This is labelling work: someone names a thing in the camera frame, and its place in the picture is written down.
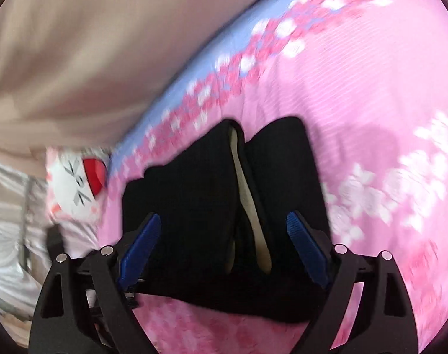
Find pink floral bed sheet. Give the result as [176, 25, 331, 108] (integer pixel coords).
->
[98, 0, 448, 354]

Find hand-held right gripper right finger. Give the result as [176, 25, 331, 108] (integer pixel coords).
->
[286, 211, 418, 354]

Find beige cloth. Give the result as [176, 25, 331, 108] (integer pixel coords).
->
[0, 0, 295, 178]

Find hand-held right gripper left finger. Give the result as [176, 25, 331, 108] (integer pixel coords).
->
[31, 213, 162, 354]

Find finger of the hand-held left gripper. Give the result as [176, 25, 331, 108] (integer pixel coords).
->
[48, 224, 67, 259]

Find white cat face pillow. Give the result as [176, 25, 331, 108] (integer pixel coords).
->
[45, 147, 111, 245]

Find black pants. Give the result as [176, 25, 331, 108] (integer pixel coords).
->
[121, 116, 334, 324]

